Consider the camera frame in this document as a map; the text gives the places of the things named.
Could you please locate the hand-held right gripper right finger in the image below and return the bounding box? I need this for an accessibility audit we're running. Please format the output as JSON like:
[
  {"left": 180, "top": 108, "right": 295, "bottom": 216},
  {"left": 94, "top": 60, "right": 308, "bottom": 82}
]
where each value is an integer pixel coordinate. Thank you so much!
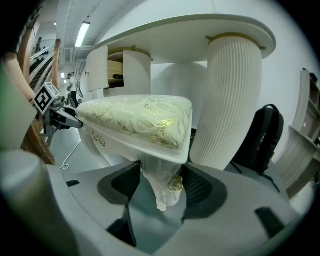
[{"left": 174, "top": 162, "right": 302, "bottom": 255}]

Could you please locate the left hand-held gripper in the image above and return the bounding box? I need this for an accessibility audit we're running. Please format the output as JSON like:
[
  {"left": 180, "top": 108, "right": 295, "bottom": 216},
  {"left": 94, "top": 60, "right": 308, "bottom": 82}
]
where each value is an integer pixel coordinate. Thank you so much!
[{"left": 33, "top": 81, "right": 85, "bottom": 136}]

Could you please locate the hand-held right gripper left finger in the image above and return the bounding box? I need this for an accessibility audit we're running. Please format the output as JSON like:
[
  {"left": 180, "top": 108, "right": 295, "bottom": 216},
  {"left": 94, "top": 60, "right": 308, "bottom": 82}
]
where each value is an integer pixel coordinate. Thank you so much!
[{"left": 61, "top": 161, "right": 151, "bottom": 255}]

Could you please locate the cream cushioned stool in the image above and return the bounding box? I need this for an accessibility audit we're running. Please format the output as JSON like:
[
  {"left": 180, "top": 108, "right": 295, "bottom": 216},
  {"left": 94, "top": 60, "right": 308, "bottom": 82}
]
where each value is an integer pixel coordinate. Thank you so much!
[{"left": 74, "top": 94, "right": 194, "bottom": 213}]

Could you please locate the white kidney-shaped table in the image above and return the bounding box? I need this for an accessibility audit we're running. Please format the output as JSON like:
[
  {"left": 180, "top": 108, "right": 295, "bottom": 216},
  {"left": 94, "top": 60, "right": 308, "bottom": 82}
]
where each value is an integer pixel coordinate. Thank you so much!
[{"left": 84, "top": 13, "right": 278, "bottom": 171}]

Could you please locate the person's left forearm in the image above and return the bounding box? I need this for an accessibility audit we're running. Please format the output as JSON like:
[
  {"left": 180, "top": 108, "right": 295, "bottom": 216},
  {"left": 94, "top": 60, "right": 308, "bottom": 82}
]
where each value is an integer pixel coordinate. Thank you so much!
[{"left": 1, "top": 51, "right": 36, "bottom": 102}]

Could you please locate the person's green jersey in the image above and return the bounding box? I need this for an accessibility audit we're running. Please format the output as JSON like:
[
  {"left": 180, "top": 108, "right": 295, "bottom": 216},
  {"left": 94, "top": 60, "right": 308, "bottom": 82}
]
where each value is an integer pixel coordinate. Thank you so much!
[{"left": 0, "top": 62, "right": 38, "bottom": 151}]

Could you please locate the black backpack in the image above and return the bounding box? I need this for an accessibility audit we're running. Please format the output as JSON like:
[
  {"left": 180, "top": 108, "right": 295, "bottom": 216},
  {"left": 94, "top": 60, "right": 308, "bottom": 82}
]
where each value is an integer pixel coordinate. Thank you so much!
[{"left": 231, "top": 103, "right": 285, "bottom": 193}]

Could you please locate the grey wooden shelf unit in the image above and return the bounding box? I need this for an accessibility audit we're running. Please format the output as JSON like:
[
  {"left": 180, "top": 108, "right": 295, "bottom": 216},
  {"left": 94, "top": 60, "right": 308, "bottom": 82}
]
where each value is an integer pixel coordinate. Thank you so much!
[{"left": 273, "top": 67, "right": 320, "bottom": 201}]

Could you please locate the ceiling light panel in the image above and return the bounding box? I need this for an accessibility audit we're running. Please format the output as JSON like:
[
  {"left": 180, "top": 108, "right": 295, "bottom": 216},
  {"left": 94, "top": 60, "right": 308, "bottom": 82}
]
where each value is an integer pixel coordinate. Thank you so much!
[{"left": 74, "top": 21, "right": 92, "bottom": 48}]

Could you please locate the white floor cable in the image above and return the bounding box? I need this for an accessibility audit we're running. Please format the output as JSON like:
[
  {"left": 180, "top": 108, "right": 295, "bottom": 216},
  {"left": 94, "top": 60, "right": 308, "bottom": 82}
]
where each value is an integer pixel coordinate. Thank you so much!
[{"left": 59, "top": 142, "right": 81, "bottom": 171}]

